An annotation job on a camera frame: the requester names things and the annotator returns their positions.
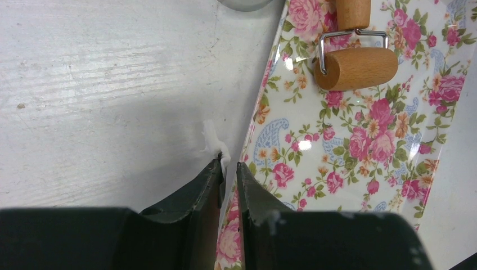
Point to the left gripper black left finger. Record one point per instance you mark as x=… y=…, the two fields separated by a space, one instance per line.
x=178 y=232

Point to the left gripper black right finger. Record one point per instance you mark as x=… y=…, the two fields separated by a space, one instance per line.
x=276 y=237

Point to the floral pattern tray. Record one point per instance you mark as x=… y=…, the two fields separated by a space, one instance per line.
x=367 y=150

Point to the small white dough bit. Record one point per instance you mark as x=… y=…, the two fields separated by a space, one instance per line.
x=215 y=146

